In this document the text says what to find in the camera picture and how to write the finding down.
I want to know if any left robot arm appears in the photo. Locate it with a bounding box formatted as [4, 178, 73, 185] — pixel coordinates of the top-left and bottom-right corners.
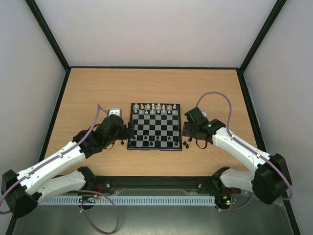
[0, 115, 134, 218]

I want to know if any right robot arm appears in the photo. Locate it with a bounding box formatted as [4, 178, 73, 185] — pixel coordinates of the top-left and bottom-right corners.
[182, 107, 292, 205]

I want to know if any black aluminium front rail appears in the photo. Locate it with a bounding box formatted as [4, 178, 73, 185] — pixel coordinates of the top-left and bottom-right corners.
[24, 175, 284, 194]

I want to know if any black and silver chessboard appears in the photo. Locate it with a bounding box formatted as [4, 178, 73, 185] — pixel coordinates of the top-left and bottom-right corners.
[127, 103, 182, 151]

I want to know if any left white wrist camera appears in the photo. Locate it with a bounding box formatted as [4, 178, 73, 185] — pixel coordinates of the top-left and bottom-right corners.
[108, 108, 122, 118]

